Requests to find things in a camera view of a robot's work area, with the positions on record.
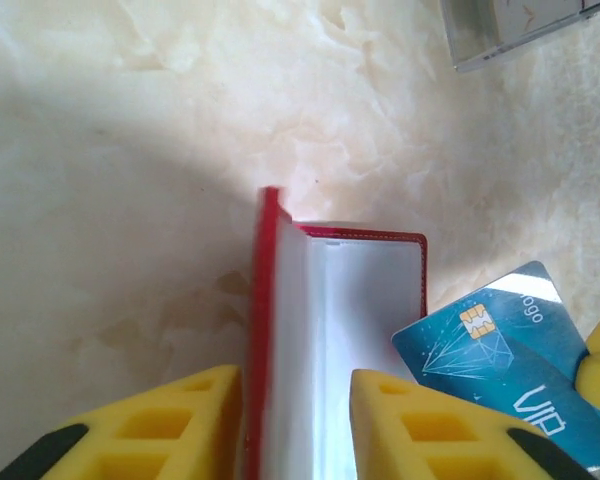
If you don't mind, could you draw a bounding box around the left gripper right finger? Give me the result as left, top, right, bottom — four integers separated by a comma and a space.
350, 368, 596, 480

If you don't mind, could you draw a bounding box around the blue VIP card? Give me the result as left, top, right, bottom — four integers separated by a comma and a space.
391, 260, 600, 471

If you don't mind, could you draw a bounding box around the red card holder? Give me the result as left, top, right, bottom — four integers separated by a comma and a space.
243, 185, 428, 480

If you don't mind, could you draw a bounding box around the clear acrylic card box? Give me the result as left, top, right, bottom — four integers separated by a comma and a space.
439, 0, 600, 74

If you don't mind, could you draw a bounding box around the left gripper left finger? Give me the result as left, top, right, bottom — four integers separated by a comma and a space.
0, 363, 244, 480

